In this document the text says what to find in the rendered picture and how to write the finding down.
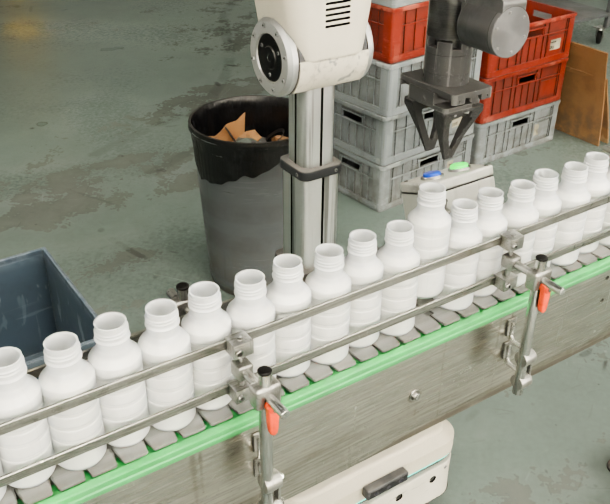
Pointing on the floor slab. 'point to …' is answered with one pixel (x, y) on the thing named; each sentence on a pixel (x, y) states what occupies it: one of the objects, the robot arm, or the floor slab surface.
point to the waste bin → (241, 184)
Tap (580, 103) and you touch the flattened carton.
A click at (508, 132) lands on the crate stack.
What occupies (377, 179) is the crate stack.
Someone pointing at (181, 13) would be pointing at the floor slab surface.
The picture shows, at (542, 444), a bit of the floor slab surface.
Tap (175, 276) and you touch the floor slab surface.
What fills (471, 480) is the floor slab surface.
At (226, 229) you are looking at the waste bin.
